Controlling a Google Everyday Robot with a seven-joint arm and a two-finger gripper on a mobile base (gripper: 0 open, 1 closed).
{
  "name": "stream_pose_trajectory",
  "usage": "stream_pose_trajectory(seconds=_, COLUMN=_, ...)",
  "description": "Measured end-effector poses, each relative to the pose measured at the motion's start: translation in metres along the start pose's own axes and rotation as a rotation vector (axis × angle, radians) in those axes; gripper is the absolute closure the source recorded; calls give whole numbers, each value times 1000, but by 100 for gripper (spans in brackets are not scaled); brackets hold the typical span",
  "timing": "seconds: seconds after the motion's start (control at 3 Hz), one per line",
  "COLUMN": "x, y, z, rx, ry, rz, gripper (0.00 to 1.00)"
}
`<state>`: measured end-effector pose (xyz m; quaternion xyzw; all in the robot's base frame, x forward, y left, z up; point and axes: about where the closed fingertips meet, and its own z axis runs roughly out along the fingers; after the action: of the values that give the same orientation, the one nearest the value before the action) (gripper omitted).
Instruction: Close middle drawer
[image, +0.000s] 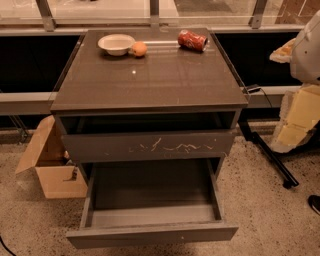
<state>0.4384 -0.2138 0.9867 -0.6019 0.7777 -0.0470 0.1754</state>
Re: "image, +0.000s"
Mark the open cardboard box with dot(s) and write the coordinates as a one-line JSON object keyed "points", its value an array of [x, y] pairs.
{"points": [[46, 153]]}

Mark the black power adapter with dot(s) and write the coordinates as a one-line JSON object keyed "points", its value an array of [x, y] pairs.
{"points": [[251, 89]]}

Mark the red soda can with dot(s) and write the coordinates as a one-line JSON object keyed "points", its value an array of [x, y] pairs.
{"points": [[192, 40]]}

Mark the orange fruit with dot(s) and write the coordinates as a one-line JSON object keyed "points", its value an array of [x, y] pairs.
{"points": [[139, 49]]}

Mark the black shoe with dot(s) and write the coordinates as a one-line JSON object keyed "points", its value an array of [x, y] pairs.
{"points": [[314, 203]]}

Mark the foam gripper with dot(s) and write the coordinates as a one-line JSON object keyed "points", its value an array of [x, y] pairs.
{"points": [[306, 55]]}

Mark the black metal stand base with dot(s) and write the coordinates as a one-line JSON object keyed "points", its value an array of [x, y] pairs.
{"points": [[289, 180]]}

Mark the white bowl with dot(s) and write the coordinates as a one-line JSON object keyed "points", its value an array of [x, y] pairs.
{"points": [[116, 44]]}

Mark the scratched middle grey drawer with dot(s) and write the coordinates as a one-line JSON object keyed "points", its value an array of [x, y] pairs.
{"points": [[120, 147]]}

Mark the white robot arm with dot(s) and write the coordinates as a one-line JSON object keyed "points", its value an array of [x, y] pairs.
{"points": [[300, 111]]}

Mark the dark grey drawer cabinet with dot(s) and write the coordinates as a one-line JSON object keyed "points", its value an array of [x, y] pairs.
{"points": [[170, 89]]}

